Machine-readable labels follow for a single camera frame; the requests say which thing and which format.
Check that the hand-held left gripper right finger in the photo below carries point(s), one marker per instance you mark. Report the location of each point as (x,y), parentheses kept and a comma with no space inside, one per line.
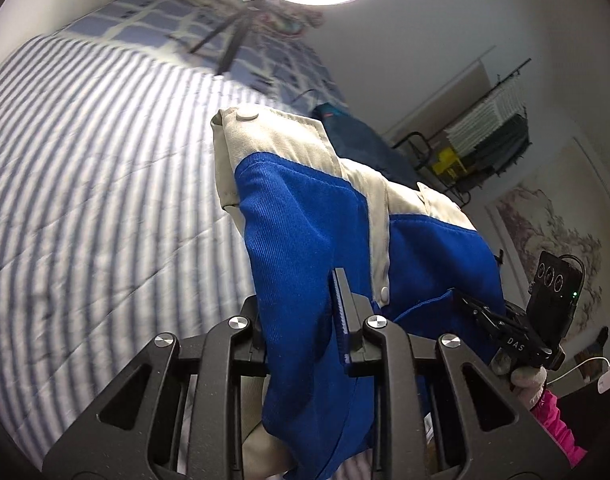
(341,320)

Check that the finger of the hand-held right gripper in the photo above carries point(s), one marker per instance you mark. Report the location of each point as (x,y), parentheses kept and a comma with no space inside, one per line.
(472,307)

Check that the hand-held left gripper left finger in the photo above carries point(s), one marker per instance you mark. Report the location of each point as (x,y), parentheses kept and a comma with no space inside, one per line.
(247,345)

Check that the beige and blue work jacket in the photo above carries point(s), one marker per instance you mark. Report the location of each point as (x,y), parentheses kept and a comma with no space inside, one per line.
(295,240)

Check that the dark hanging clothes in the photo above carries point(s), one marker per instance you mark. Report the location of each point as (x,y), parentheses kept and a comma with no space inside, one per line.
(505,150)

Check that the black clothes rack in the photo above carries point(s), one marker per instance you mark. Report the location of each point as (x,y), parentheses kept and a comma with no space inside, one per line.
(427,150)

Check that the person's right hand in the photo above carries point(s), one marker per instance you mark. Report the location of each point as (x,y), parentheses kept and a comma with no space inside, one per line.
(525,380)

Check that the yellow box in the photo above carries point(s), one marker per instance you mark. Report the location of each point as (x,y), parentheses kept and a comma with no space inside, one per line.
(450,162)

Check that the dark blue folded cloth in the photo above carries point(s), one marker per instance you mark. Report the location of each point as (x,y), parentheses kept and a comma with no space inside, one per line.
(365,145)

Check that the striped hanging towel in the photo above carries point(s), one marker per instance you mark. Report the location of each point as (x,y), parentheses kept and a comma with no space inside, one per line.
(485,115)

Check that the black tripod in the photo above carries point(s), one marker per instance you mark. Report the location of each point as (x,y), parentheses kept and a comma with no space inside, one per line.
(230,50)

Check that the floral wall painting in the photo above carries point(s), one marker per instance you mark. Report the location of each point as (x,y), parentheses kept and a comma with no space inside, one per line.
(535,215)

